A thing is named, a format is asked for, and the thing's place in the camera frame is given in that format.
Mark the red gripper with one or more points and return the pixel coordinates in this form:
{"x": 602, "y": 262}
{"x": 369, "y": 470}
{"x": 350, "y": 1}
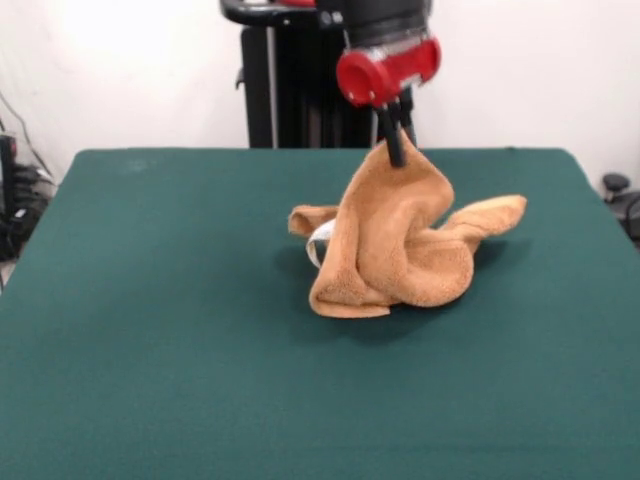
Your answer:
{"x": 365, "y": 77}

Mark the tan terry towel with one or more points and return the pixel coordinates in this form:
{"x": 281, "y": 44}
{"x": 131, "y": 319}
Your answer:
{"x": 390, "y": 250}

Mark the dark green table cloth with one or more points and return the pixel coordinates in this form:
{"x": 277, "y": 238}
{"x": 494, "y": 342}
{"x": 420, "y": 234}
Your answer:
{"x": 150, "y": 325}

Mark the black electronics box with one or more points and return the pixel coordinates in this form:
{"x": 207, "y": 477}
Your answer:
{"x": 7, "y": 165}

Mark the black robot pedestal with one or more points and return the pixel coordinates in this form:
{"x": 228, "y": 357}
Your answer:
{"x": 300, "y": 90}

